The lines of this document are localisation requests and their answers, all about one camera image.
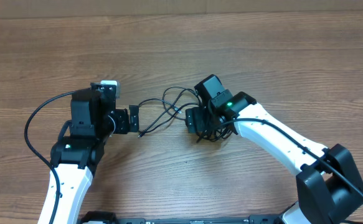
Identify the black cable silver plug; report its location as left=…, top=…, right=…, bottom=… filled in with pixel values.
left=137, top=102, right=197, bottom=139

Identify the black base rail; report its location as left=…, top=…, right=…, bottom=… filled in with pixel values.
left=77, top=211, right=283, bottom=224

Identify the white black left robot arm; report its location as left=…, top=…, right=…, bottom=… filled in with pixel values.
left=38, top=80, right=133, bottom=223

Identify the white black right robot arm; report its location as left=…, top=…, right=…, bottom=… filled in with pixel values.
left=186, top=75, right=363, bottom=223

